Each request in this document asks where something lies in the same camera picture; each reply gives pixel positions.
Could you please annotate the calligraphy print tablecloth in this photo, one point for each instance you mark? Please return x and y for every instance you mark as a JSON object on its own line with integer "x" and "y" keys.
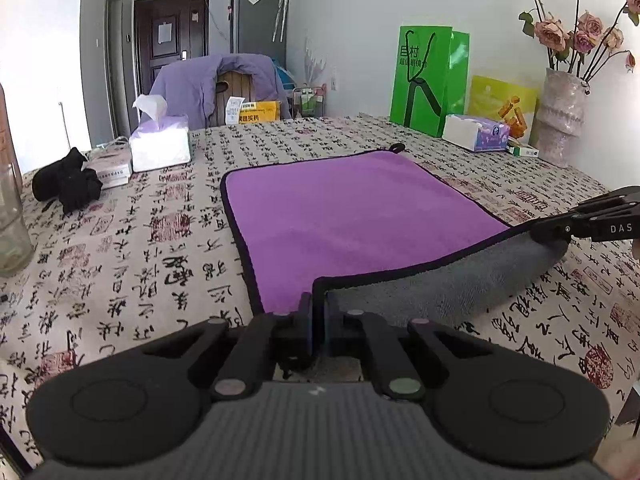
{"x": 156, "y": 255}

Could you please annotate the purple tissue pack by bag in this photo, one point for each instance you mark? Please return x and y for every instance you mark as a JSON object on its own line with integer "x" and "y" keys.
{"x": 475, "y": 134}

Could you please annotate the purple jacket on chair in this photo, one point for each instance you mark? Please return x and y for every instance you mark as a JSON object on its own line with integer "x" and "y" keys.
{"x": 189, "y": 87}

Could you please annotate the green paper shopping bag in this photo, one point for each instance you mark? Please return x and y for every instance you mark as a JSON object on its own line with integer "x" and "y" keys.
{"x": 430, "y": 77}

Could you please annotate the yellow cardboard box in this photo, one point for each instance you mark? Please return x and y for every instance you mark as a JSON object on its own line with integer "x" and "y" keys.
{"x": 257, "y": 112}

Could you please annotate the purple and grey towel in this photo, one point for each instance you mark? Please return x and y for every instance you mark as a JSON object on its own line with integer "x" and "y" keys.
{"x": 375, "y": 232}

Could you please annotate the dark brown entrance door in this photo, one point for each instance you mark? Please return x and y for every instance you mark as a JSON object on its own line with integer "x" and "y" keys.
{"x": 165, "y": 32}

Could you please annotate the metal storage rack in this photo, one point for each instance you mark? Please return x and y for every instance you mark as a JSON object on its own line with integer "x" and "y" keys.
{"x": 309, "y": 101}

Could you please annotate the white purple tissue pack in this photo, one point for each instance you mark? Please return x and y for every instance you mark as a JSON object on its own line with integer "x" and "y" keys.
{"x": 162, "y": 141}

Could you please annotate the pink white flat box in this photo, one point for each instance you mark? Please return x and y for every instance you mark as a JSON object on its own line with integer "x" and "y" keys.
{"x": 112, "y": 165}

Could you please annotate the clear glass jar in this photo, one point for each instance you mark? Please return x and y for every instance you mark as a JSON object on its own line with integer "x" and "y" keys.
{"x": 16, "y": 248}

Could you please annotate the pink textured vase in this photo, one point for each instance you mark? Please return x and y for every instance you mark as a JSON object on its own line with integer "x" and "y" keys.
{"x": 559, "y": 117}

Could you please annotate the grey refrigerator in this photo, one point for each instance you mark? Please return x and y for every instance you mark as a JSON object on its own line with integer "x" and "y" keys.
{"x": 258, "y": 27}

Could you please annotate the wooden chair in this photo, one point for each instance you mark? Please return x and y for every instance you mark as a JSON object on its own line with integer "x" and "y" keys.
{"x": 230, "y": 85}

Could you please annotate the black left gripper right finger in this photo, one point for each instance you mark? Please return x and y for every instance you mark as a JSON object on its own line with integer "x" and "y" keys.
{"x": 369, "y": 339}

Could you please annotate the small green white box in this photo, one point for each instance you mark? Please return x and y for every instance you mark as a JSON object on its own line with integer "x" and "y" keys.
{"x": 522, "y": 150}

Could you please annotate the dried pink roses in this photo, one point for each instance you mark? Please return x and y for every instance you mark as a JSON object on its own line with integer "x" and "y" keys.
{"x": 585, "y": 46}

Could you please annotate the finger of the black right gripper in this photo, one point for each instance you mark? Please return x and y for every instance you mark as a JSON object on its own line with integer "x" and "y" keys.
{"x": 546, "y": 230}

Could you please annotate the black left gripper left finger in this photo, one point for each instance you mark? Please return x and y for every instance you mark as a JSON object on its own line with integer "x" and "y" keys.
{"x": 271, "y": 339}

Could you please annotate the black cloth bundle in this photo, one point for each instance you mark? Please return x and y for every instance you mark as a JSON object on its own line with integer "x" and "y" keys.
{"x": 68, "y": 181}

